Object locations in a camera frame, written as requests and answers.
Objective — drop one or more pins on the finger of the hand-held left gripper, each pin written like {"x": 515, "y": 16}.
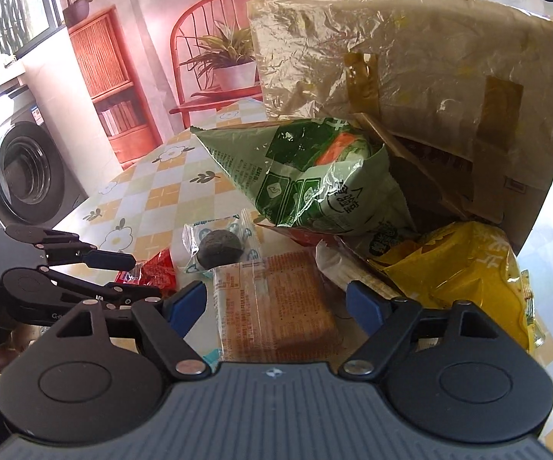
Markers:
{"x": 111, "y": 258}
{"x": 132, "y": 293}

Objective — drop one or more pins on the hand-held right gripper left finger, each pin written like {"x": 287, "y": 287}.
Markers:
{"x": 185, "y": 306}

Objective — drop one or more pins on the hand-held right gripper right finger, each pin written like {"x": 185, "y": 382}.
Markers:
{"x": 365, "y": 306}

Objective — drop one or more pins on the small red snack packet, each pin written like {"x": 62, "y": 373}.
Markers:
{"x": 159, "y": 270}

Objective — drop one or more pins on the clear cream wafer packet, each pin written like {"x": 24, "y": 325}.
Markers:
{"x": 348, "y": 268}

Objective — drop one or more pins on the dark ball snack clear wrapper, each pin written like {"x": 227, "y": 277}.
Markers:
{"x": 221, "y": 251}

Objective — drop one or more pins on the small green snack packet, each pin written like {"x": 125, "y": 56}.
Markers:
{"x": 386, "y": 244}

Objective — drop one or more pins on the orange cracker packet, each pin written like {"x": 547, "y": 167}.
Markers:
{"x": 276, "y": 302}

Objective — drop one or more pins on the yellow snack bag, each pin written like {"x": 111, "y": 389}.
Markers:
{"x": 463, "y": 278}

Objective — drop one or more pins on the large green chip bag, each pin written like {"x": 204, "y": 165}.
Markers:
{"x": 305, "y": 182}

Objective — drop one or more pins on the plastic-lined cardboard box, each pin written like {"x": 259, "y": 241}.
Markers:
{"x": 401, "y": 57}

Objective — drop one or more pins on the person's left hand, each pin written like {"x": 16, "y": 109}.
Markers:
{"x": 1, "y": 359}

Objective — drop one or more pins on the grey washing machine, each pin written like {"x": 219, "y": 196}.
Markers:
{"x": 32, "y": 172}

